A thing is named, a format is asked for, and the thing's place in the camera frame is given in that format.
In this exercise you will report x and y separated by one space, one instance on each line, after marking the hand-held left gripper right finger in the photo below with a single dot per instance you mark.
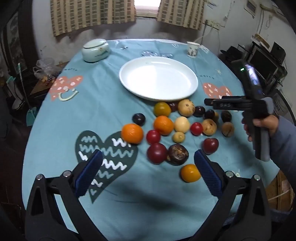
208 172

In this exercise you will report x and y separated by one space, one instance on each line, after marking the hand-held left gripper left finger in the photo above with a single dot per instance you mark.
89 172

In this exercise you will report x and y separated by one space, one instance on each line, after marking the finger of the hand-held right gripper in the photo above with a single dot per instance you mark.
231 104

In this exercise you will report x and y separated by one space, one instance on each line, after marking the small dark ridged fruit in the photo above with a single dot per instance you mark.
226 116

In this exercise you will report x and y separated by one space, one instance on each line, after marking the small yellow-orange mandarin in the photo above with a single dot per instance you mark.
190 173

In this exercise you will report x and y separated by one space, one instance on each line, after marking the dark purple plum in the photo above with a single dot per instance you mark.
209 114
199 111
173 106

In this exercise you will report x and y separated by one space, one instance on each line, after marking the brown blotched beige fruit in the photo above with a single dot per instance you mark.
227 129

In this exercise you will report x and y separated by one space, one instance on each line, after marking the large spotted beige fruit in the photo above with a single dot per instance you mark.
186 107

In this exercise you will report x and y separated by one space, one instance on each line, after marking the small yellow-green fruit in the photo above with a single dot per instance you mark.
178 137

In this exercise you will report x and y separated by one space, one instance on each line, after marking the smooth pale beige fruit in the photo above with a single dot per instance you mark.
182 124

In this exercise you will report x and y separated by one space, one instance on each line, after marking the large dark red plum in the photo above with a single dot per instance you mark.
157 153

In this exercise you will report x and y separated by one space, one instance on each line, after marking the orange mandarin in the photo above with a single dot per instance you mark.
132 133
163 125

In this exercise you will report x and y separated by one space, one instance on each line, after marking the white plate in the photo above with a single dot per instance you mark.
159 77

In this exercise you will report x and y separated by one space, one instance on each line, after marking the person's right forearm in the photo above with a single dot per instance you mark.
285 143

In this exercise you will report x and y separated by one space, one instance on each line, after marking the person's right hand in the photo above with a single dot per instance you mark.
268 122

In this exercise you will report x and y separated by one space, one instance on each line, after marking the computer monitor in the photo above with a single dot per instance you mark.
262 61

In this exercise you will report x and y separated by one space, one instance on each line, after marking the black box device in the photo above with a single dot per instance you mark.
231 54

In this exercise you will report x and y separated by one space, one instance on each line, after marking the black speaker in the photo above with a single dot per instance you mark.
277 51

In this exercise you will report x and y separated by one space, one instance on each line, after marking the tan cardboard box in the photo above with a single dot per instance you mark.
260 39

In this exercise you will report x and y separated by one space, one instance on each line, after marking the printed paper cup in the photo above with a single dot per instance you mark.
192 49

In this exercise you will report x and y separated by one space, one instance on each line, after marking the white power strip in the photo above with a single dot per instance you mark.
212 24

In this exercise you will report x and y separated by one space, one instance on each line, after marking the blue printed tablecloth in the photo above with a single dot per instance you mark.
99 104

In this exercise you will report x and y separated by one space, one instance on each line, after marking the green-yellow mandarin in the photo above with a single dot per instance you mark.
162 109

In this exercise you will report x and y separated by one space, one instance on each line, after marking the heart-shaped dark plum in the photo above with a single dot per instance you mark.
138 119

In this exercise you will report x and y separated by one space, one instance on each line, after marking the wooden crate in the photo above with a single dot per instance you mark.
279 192

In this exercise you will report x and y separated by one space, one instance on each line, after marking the teal broom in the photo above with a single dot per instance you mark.
32 115

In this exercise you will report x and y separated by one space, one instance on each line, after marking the beige checked curtain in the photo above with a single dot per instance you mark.
180 11
92 14

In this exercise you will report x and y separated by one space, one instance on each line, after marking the wooden stool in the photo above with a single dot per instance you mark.
39 87

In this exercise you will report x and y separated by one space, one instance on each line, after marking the clear plastic bag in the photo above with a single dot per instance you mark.
46 67

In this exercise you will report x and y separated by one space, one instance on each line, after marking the pale green lidded ceramic jar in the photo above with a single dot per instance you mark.
94 51

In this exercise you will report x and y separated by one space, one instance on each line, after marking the window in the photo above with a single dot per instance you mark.
148 9

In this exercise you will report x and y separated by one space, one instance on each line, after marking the framed picture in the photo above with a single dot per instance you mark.
15 39

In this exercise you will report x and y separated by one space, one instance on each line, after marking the white wall box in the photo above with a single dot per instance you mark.
251 7

